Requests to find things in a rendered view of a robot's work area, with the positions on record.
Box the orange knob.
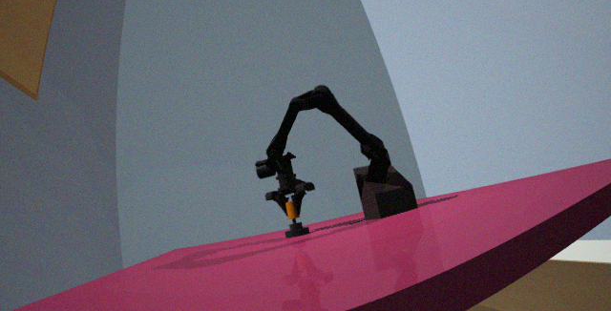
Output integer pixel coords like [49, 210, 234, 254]
[285, 201, 300, 219]

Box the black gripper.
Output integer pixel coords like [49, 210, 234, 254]
[265, 171, 315, 216]

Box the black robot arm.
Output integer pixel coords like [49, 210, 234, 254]
[256, 86, 391, 182]

